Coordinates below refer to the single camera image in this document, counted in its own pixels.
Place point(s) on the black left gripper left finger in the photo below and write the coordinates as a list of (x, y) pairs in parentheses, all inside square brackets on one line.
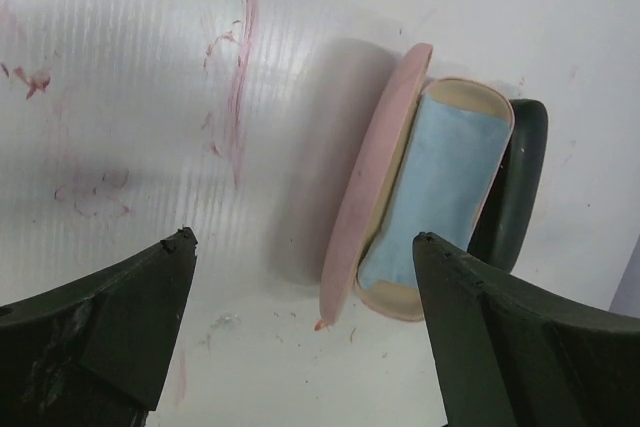
[(96, 351)]

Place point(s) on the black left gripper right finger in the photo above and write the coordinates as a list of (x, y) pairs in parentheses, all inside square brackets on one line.
[(508, 353)]

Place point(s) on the black glasses case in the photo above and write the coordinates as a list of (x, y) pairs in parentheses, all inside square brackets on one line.
[(500, 232)]

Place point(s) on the pink glasses case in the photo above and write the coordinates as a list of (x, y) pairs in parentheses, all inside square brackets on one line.
[(370, 189)]

